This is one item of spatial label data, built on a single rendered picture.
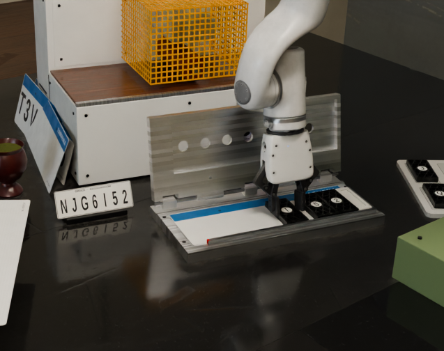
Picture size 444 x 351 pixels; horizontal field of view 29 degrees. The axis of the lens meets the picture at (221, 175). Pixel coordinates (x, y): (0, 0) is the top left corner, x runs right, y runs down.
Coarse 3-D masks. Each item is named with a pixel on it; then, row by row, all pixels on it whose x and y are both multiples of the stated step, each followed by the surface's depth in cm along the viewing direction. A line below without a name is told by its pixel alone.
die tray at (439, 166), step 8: (400, 160) 208; (432, 160) 209; (440, 160) 209; (400, 168) 205; (440, 168) 205; (408, 176) 200; (440, 176) 201; (408, 184) 198; (416, 184) 197; (416, 192) 193; (424, 192) 193; (424, 200) 190; (424, 208) 186; (432, 208) 187; (432, 216) 185; (440, 216) 185
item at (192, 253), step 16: (320, 176) 193; (224, 192) 184; (240, 192) 187; (256, 192) 187; (288, 192) 188; (160, 208) 179; (176, 208) 180; (192, 208) 179; (160, 224) 176; (320, 224) 175; (336, 224) 176; (352, 224) 178; (368, 224) 179; (176, 240) 168; (240, 240) 168; (256, 240) 169; (272, 240) 170; (288, 240) 172; (192, 256) 164; (208, 256) 166
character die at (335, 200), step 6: (318, 192) 186; (324, 192) 186; (330, 192) 187; (336, 192) 187; (324, 198) 185; (330, 198) 184; (336, 198) 184; (342, 198) 184; (330, 204) 183; (336, 204) 182; (342, 204) 182; (348, 204) 182; (336, 210) 179; (342, 210) 179; (348, 210) 179; (354, 210) 180
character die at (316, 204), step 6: (306, 198) 183; (312, 198) 184; (318, 198) 184; (306, 204) 181; (312, 204) 181; (318, 204) 181; (324, 204) 182; (306, 210) 180; (312, 210) 179; (318, 210) 180; (324, 210) 179; (330, 210) 180; (312, 216) 178; (318, 216) 176; (324, 216) 177
